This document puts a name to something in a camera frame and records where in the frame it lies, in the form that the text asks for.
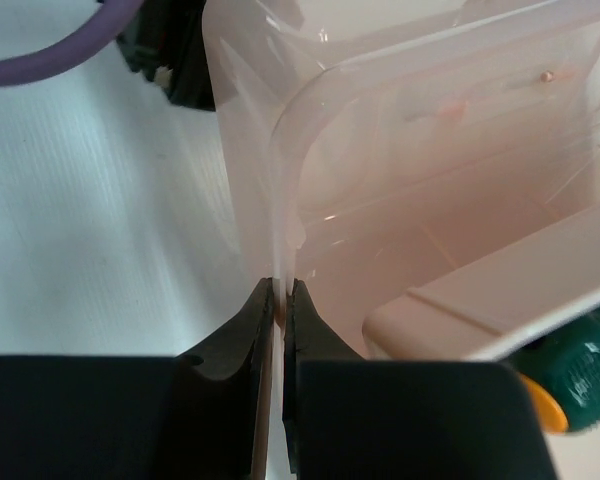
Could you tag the green stubby screwdriver orange cap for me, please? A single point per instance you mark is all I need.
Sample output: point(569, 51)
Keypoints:
point(561, 371)

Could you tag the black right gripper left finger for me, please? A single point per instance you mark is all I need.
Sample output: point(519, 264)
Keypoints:
point(202, 414)

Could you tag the pink plastic toolbox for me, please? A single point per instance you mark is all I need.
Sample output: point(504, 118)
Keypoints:
point(429, 169)

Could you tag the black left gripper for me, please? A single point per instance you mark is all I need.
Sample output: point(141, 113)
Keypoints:
point(164, 43)

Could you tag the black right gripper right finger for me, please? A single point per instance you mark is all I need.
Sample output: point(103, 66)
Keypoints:
point(346, 417)

